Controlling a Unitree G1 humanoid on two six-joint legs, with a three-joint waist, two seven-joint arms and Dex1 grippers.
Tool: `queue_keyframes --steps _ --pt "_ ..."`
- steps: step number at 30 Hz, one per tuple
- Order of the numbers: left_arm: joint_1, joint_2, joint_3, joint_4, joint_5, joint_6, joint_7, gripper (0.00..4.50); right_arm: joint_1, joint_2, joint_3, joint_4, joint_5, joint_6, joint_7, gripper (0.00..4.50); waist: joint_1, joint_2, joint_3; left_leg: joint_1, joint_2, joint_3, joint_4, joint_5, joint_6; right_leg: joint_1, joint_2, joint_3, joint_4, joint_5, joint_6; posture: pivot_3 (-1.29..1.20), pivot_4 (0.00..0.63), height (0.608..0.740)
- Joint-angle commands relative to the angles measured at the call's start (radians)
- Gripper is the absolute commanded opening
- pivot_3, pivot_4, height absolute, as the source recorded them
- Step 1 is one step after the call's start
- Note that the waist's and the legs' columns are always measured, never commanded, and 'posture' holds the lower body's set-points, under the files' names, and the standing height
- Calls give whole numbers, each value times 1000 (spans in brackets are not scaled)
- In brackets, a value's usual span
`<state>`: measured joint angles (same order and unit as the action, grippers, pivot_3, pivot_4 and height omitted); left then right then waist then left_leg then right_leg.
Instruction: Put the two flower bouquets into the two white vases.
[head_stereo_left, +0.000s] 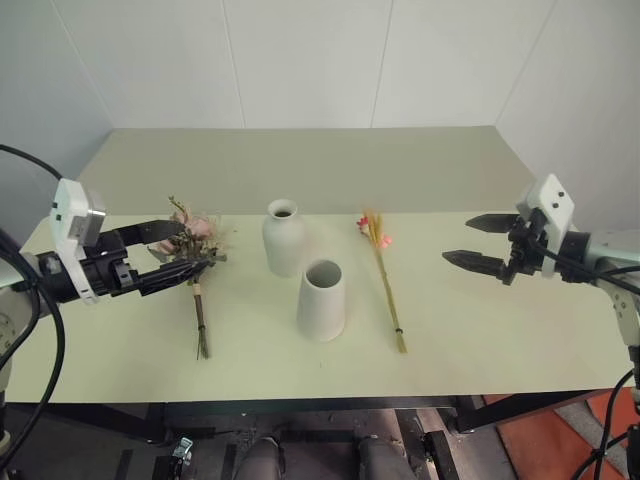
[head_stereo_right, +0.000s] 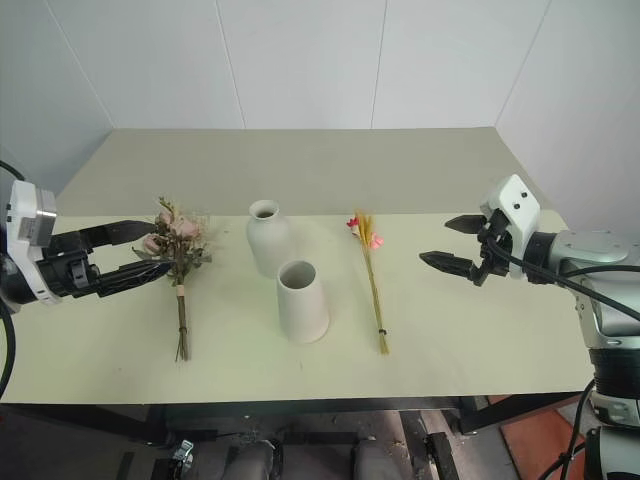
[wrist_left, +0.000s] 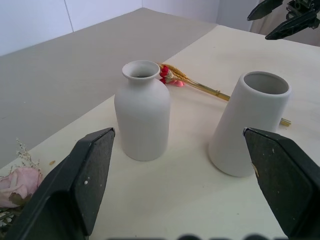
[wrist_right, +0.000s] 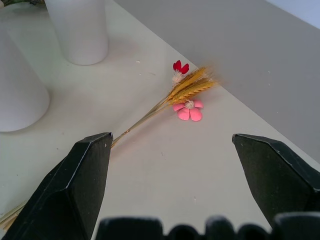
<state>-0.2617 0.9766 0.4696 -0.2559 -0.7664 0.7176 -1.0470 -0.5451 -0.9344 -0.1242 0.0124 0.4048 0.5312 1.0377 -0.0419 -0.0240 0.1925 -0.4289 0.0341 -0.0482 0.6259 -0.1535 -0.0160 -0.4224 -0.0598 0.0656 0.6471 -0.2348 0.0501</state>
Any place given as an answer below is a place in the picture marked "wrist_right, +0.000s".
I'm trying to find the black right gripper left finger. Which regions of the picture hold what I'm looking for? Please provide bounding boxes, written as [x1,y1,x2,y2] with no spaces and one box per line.
[1,132,114,240]

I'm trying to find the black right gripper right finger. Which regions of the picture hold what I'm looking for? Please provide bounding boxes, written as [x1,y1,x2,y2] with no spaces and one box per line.
[231,133,320,228]

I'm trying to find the wide white conical vase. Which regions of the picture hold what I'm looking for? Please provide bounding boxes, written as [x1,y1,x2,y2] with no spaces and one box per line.
[0,29,51,133]

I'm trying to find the tall white cylindrical vase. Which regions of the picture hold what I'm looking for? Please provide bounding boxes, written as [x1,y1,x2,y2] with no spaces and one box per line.
[44,0,110,66]

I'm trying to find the golden wheat stalks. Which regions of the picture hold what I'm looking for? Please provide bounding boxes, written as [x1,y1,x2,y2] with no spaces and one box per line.
[0,59,221,230]

